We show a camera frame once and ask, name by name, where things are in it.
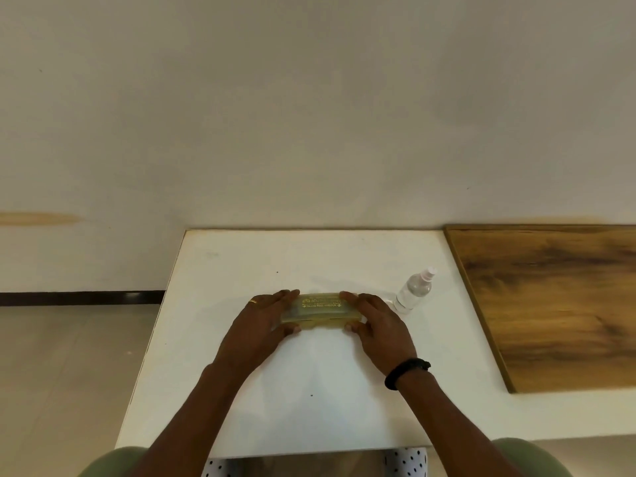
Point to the person's left hand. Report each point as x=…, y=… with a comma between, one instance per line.
x=253, y=332

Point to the person's right hand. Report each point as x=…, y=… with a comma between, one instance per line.
x=385, y=337

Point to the clear spray bottle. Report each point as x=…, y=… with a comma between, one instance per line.
x=412, y=293

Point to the yellow translucent glasses case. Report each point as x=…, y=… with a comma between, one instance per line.
x=320, y=307

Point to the person's left forearm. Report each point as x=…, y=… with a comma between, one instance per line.
x=189, y=427

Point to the person's right forearm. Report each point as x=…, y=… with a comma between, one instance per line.
x=457, y=432

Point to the person's left leg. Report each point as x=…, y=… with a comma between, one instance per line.
x=109, y=464

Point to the black wristband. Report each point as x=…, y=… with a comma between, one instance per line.
x=405, y=370

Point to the white polka dot slipper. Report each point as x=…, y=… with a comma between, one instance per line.
x=407, y=462
x=216, y=467

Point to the brown wooden board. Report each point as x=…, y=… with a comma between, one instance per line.
x=556, y=312

